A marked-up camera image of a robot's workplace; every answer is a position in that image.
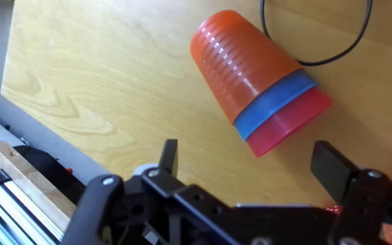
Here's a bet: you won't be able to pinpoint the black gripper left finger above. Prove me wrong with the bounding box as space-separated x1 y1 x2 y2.
61 137 238 245

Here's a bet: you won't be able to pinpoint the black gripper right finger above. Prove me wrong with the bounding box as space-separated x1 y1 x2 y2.
310 140 392 245

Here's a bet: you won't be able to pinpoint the pink plastic cup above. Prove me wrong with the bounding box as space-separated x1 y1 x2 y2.
245 85 333 159

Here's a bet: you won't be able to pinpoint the blue plastic cup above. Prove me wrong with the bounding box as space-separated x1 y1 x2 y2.
233 69 320 142

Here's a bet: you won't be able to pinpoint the orange plastic cup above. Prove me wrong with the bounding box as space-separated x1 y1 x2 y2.
189 8 318 123

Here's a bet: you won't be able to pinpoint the small red object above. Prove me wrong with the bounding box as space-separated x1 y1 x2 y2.
325 204 343 215

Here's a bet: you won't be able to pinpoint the black curved stand leg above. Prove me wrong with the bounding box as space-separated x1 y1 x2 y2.
12 144 87 206

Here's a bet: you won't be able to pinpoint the wooden platform board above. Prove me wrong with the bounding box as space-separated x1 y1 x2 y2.
0 138 77 232

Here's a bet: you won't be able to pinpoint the aluminium frame rails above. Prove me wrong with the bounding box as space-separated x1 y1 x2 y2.
0 168 64 245

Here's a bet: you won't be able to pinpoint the thin black cable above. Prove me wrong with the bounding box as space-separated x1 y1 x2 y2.
258 0 374 68

